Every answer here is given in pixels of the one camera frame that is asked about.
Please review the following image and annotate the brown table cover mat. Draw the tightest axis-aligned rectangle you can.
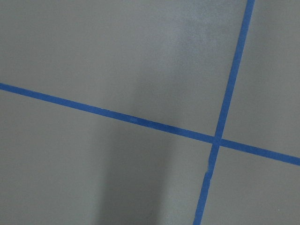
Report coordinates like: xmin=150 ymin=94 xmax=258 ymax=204
xmin=0 ymin=0 xmax=300 ymax=225

